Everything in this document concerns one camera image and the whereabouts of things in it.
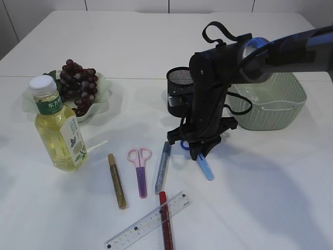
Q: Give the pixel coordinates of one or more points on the blue scissors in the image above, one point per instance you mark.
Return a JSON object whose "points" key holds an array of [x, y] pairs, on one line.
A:
{"points": [[204, 166]]}

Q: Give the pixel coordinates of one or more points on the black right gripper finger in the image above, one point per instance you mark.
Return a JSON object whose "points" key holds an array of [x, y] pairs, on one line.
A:
{"points": [[209, 145], [195, 149]]}

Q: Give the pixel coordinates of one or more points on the red glitter pen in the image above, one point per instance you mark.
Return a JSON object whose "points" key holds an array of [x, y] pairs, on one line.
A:
{"points": [[166, 226]]}

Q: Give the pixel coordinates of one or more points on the silver glitter pen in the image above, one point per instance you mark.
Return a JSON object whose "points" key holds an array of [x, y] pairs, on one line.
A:
{"points": [[162, 167]]}

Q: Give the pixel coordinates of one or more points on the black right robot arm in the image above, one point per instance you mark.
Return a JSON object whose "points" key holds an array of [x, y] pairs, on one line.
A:
{"points": [[258, 58]]}

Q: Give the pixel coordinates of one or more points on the black mesh pen cup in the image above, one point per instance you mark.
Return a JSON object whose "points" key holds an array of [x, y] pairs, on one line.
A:
{"points": [[179, 82]]}

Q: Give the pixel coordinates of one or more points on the green plastic basket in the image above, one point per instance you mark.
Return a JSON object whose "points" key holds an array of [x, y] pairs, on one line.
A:
{"points": [[275, 103]]}

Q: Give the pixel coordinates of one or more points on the pink purple scissors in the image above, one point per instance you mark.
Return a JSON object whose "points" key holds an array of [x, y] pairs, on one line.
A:
{"points": [[139, 157]]}

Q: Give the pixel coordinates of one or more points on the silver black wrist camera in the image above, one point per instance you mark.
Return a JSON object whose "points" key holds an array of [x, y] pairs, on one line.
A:
{"points": [[180, 100]]}

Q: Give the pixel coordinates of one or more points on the pale green wavy plate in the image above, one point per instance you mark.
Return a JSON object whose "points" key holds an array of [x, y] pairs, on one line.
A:
{"points": [[102, 96]]}

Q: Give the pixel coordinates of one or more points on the clear plastic ruler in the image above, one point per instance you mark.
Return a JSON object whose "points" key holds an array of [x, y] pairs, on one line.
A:
{"points": [[148, 223]]}

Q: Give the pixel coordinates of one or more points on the gold glitter pen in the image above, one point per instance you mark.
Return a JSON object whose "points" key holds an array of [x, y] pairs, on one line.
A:
{"points": [[117, 184]]}

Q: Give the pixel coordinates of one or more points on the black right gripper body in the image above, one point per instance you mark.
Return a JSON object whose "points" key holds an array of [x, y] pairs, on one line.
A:
{"points": [[212, 72]]}

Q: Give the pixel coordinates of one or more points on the purple grape bunch with leaves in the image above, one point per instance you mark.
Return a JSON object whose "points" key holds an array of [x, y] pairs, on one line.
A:
{"points": [[77, 84]]}

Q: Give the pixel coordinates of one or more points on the yellow tea bottle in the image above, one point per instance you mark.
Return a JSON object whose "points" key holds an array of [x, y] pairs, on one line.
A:
{"points": [[57, 125]]}

